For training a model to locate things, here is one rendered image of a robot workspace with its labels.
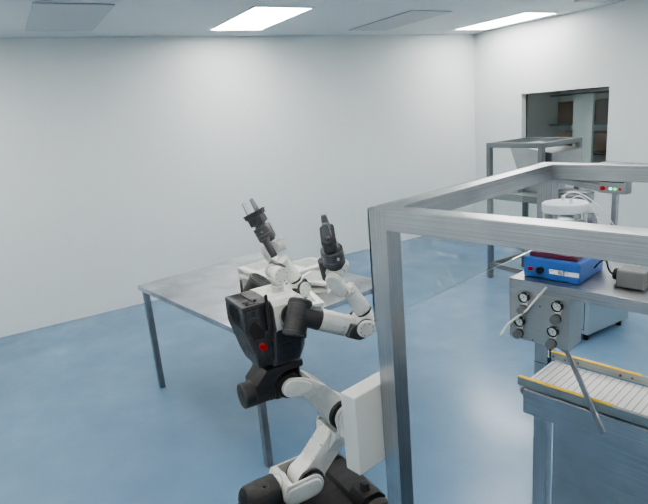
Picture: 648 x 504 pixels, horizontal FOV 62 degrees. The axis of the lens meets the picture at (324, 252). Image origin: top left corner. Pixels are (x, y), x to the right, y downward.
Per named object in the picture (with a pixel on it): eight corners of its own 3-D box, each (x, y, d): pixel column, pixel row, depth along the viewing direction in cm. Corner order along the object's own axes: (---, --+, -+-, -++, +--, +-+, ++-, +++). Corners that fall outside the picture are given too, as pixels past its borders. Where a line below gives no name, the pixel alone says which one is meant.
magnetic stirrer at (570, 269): (521, 276, 195) (521, 252, 193) (548, 262, 209) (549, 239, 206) (577, 286, 181) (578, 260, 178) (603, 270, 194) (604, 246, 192)
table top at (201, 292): (137, 289, 399) (137, 285, 399) (259, 255, 468) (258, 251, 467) (251, 342, 289) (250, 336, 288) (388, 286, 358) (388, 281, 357)
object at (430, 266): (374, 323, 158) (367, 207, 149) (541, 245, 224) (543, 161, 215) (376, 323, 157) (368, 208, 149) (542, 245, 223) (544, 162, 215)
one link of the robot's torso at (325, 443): (296, 499, 246) (340, 403, 250) (277, 476, 263) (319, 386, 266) (321, 504, 254) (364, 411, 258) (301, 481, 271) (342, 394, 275)
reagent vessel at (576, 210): (532, 251, 194) (533, 199, 189) (552, 241, 203) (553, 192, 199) (576, 257, 182) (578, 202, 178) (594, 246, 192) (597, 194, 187)
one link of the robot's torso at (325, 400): (347, 435, 257) (276, 399, 233) (328, 419, 272) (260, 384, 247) (364, 407, 259) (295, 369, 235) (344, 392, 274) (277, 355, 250)
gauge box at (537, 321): (509, 336, 201) (509, 285, 196) (523, 327, 208) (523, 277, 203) (568, 351, 185) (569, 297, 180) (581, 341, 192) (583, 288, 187)
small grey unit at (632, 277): (609, 285, 178) (610, 268, 177) (617, 280, 183) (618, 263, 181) (643, 291, 171) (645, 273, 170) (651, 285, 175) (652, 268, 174)
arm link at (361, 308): (360, 291, 212) (383, 325, 220) (353, 280, 221) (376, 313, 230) (338, 306, 212) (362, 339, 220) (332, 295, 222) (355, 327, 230)
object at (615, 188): (594, 238, 448) (597, 162, 432) (601, 235, 453) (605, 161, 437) (621, 242, 428) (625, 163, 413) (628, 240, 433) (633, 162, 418)
